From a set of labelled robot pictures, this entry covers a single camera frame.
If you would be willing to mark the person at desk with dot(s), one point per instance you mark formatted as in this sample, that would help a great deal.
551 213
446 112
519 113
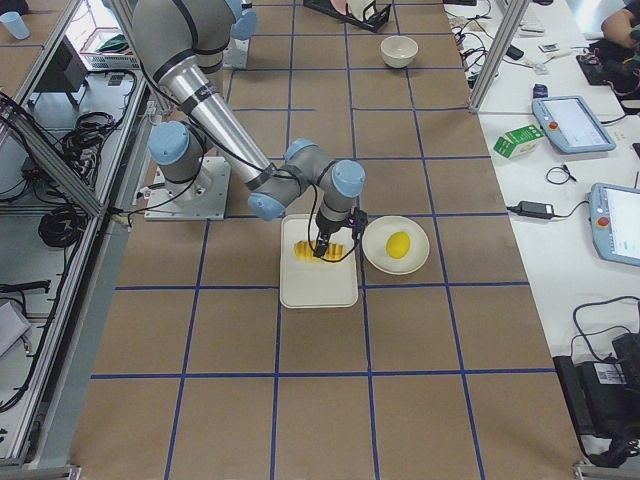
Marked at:
618 27

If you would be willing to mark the cream bowl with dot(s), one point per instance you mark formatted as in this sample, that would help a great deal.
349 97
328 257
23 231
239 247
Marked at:
398 51

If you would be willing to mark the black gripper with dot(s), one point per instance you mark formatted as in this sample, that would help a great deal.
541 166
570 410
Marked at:
327 230

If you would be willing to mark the white rectangular tray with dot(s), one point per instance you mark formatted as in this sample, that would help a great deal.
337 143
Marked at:
313 284

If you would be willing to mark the yellow lemon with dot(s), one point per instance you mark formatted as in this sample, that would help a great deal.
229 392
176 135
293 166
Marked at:
398 245

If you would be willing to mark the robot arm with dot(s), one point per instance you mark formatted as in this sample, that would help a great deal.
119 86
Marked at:
180 44

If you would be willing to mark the white plate with lemon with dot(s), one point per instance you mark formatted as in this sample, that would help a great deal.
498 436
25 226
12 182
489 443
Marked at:
375 238

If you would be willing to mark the blue plastic cup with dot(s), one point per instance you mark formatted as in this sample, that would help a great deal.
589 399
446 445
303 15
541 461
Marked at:
15 25

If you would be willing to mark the black power adapter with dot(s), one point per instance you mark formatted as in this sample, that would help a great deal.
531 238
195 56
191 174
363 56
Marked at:
536 210

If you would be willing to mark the pink plate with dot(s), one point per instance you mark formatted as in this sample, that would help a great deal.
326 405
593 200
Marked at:
341 6

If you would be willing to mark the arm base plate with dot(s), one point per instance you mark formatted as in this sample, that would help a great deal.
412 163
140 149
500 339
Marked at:
235 55
202 200

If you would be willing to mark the black equipment case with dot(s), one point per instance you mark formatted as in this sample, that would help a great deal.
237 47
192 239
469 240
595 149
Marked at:
603 400

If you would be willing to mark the green white carton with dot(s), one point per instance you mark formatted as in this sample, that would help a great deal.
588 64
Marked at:
518 142

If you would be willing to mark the cream plate in rack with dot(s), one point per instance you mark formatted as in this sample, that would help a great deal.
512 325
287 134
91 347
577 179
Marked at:
361 10

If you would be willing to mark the lower teach pendant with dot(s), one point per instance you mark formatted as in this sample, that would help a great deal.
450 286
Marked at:
614 220

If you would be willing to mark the upper teach pendant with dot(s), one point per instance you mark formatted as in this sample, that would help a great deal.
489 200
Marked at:
570 125

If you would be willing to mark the aluminium frame post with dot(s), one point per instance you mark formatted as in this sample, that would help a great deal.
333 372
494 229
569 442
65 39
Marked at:
491 81

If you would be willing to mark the teach pendant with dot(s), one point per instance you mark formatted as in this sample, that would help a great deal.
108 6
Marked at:
570 125
614 220

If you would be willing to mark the black plate rack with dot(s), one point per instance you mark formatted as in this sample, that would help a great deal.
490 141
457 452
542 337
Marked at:
373 24

